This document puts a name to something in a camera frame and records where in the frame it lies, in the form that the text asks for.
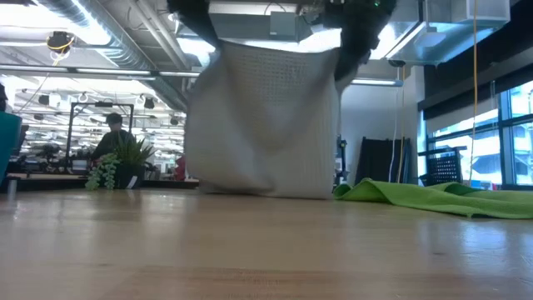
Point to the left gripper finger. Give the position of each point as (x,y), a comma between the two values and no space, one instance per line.
(191,16)
(208,16)

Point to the black gantry frame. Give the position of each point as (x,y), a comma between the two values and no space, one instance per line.
(100,104)

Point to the red background object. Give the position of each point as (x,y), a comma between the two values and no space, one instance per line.
(180,168)

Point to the blue plastic tray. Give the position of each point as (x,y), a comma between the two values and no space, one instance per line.
(8,146)

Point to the black leaning panel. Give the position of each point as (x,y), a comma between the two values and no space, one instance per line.
(377,160)

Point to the green microfiber towel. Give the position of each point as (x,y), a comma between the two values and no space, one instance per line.
(437,200)

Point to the black equipment stand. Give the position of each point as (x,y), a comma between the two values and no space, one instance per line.
(342,154)

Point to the silver spiral ventilation duct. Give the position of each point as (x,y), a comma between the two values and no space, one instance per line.
(125,46)

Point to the black perforated cart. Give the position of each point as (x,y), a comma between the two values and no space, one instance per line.
(443,168)

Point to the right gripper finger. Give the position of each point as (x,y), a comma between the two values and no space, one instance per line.
(363,46)
(346,50)

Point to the rectangular metal ceiling duct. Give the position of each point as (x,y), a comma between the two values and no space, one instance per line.
(449,41)

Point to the grey ceiling unit box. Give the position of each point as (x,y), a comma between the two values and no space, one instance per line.
(250,27)

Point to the dark window frame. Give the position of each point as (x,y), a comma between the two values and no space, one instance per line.
(504,137)

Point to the grey microfiber towel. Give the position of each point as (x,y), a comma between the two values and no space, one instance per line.
(262,125)

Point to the black aluminium table frame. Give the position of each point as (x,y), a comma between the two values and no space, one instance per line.
(50,185)

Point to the person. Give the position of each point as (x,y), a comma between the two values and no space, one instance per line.
(112,141)

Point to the small potted artificial plant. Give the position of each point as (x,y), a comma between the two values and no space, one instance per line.
(129,158)

